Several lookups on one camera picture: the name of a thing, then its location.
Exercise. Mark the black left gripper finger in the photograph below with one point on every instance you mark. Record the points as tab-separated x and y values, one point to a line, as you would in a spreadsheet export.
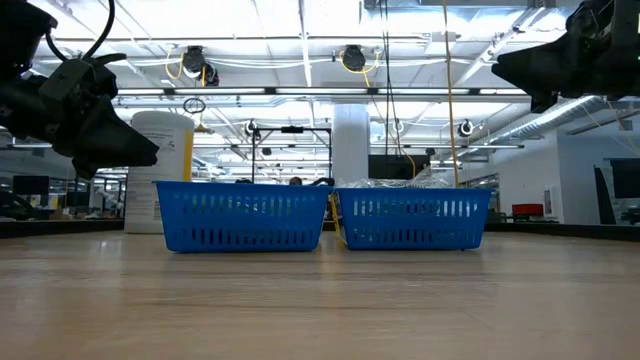
120	145

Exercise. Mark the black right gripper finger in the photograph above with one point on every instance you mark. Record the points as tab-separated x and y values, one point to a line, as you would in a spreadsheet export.
545	70

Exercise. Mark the white wipes canister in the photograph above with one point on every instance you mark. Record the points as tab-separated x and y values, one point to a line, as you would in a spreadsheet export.
172	135

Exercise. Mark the black monitor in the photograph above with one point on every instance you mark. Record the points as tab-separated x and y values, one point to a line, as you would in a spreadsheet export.
627	177
30	190

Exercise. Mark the red box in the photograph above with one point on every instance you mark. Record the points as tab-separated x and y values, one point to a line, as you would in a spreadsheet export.
527	210

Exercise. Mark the blue plastic basket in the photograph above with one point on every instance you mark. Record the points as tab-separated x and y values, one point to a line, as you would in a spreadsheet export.
240	240
415	240

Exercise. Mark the person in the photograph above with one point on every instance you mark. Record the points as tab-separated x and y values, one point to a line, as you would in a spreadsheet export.
295	181

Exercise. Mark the long ceiling light strip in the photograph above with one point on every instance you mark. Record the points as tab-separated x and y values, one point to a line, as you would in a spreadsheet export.
325	90

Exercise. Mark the silver ventilation duct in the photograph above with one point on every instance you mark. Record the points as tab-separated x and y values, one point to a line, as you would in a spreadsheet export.
565	115

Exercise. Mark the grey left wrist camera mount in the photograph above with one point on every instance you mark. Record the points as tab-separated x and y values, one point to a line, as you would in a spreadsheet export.
65	80

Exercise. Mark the black wall screen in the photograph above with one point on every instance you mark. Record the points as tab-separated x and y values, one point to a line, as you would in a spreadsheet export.
397	167

